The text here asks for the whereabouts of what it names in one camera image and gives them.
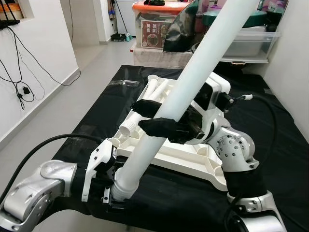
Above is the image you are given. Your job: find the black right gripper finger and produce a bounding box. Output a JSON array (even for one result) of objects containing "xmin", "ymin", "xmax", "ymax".
[
  {"xmin": 132, "ymin": 99, "xmax": 169, "ymax": 120},
  {"xmin": 138, "ymin": 117, "xmax": 196, "ymax": 145}
]

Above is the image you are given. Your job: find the white plastic table top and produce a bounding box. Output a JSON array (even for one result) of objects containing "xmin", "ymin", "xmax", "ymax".
[{"xmin": 107, "ymin": 72, "xmax": 256, "ymax": 191}]

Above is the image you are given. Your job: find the clear tape strip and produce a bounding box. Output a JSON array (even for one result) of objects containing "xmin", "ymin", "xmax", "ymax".
[{"xmin": 110, "ymin": 79, "xmax": 141, "ymax": 88}]

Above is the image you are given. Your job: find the black tablecloth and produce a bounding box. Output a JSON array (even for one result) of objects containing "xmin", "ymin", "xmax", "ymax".
[{"xmin": 29, "ymin": 64, "xmax": 309, "ymax": 232}]

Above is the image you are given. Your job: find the beige cloth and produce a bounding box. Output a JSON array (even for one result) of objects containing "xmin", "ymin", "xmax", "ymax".
[{"xmin": 131, "ymin": 43, "xmax": 194, "ymax": 68}]

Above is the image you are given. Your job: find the black wok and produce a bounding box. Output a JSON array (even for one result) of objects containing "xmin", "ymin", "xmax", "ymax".
[{"xmin": 191, "ymin": 41, "xmax": 271, "ymax": 66}]

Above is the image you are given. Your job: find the floor mop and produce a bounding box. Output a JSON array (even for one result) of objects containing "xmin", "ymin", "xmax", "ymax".
[{"xmin": 110, "ymin": 0, "xmax": 133, "ymax": 43}]

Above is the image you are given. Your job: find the glossy black bag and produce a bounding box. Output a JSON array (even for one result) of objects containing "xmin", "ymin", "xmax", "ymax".
[{"xmin": 163, "ymin": 2, "xmax": 199, "ymax": 53}]

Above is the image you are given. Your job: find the clear box with orange lid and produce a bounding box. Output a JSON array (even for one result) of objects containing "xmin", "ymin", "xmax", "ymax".
[{"xmin": 133, "ymin": 0, "xmax": 191, "ymax": 49}]

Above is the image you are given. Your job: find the white refrigerator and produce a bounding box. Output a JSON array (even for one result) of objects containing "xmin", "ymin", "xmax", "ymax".
[{"xmin": 117, "ymin": 0, "xmax": 140, "ymax": 34}]

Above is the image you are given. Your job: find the clear plastic container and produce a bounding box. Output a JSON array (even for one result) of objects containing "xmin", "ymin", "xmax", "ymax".
[{"xmin": 220, "ymin": 29, "xmax": 281, "ymax": 63}]

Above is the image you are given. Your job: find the green pot lid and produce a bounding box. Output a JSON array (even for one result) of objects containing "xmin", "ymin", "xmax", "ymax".
[{"xmin": 203, "ymin": 9, "xmax": 268, "ymax": 29}]

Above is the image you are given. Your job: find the black electronic device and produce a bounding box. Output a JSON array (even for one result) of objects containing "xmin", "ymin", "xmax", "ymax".
[{"xmin": 0, "ymin": 17, "xmax": 21, "ymax": 30}]

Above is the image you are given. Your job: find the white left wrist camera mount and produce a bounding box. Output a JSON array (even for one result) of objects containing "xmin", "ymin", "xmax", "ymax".
[{"xmin": 81, "ymin": 139, "xmax": 117, "ymax": 203}]

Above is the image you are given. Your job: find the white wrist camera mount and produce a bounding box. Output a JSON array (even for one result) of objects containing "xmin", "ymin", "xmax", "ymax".
[
  {"xmin": 186, "ymin": 72, "xmax": 233, "ymax": 145},
  {"xmin": 81, "ymin": 139, "xmax": 117, "ymax": 203}
]

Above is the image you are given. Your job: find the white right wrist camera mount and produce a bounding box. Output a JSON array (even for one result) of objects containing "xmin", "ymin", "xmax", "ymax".
[{"xmin": 186, "ymin": 72, "xmax": 233, "ymax": 145}]

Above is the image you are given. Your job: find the black wall cable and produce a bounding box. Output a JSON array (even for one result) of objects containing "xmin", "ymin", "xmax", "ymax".
[
  {"xmin": 0, "ymin": 27, "xmax": 35, "ymax": 111},
  {"xmin": 7, "ymin": 27, "xmax": 82, "ymax": 87}
]

